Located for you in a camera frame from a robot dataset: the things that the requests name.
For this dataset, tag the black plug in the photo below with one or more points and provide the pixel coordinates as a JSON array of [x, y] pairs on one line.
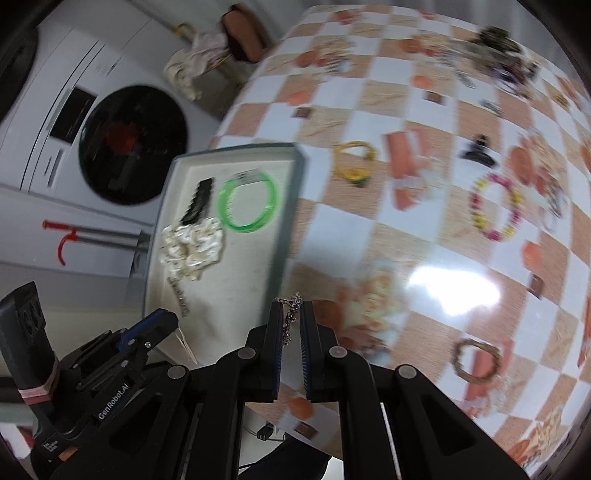
[[265, 432]]

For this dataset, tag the cream cloth bag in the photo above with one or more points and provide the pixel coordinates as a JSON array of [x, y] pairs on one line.
[[189, 69]]

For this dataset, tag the silver metal hair clip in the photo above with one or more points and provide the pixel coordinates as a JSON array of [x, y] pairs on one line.
[[180, 297]]

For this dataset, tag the green plastic bangle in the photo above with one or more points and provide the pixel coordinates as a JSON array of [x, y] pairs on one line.
[[272, 201]]

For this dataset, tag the brown chair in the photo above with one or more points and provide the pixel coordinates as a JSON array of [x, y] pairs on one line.
[[240, 32]]

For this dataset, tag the small silver clasps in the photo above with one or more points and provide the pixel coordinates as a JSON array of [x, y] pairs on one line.
[[492, 108]]

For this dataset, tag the black snap hair clip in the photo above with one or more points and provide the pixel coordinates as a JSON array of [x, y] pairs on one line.
[[196, 207]]

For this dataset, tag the grey jewelry tray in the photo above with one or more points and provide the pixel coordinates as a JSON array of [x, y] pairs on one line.
[[249, 258]]

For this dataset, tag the white washing machine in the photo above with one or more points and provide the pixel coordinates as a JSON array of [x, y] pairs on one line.
[[134, 143]]

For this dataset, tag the leopard print scrunchie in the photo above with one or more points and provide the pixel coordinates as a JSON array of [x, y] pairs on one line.
[[496, 39]]

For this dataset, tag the cream polka dot scrunchie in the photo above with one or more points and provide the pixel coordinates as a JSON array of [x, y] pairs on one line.
[[194, 249]]

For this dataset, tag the black claw clip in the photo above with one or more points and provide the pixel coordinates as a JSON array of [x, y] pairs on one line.
[[475, 152]]

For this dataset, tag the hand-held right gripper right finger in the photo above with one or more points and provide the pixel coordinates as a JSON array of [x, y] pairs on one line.
[[308, 350]]

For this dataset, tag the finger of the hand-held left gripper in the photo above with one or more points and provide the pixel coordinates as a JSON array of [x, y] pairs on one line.
[[147, 327]]

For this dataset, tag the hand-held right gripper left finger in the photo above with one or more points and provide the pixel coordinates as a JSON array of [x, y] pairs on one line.
[[276, 350]]

